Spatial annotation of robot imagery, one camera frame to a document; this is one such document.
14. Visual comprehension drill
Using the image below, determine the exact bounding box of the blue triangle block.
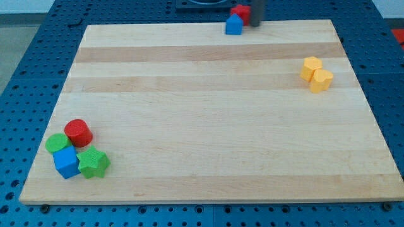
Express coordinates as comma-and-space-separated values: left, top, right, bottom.
225, 14, 244, 35

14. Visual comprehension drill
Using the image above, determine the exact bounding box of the wooden board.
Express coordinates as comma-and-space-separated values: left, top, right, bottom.
20, 20, 403, 205

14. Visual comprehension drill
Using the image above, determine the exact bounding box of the red star block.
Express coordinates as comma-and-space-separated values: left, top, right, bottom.
230, 4, 251, 26

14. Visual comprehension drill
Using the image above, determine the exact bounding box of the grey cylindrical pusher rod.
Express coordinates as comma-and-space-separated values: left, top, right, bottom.
250, 0, 266, 27

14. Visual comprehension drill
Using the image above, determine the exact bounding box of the yellow hexagon block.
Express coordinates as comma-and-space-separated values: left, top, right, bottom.
300, 56, 323, 82

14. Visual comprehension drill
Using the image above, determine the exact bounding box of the green star block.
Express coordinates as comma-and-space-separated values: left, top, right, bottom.
76, 146, 110, 179

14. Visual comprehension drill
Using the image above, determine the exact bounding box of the yellow heart block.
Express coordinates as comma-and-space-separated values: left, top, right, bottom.
309, 69, 334, 93

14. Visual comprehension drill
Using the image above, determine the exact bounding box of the red cylinder block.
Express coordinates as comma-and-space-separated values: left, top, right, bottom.
64, 119, 93, 148

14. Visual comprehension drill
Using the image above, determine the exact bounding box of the blue cube block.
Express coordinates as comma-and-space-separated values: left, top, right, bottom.
53, 146, 80, 179

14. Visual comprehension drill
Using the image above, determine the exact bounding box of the green cylinder block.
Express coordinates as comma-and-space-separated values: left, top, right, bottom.
45, 133, 72, 154

